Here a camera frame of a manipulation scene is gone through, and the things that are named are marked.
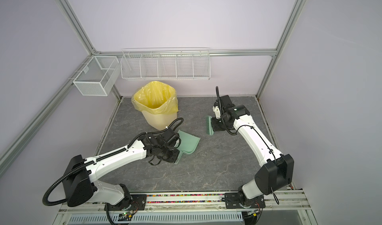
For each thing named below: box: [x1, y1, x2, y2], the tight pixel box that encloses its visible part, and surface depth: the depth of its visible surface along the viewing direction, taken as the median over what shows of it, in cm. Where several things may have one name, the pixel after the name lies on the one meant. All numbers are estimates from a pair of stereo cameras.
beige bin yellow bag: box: [131, 81, 179, 131], surface depth 93 cm
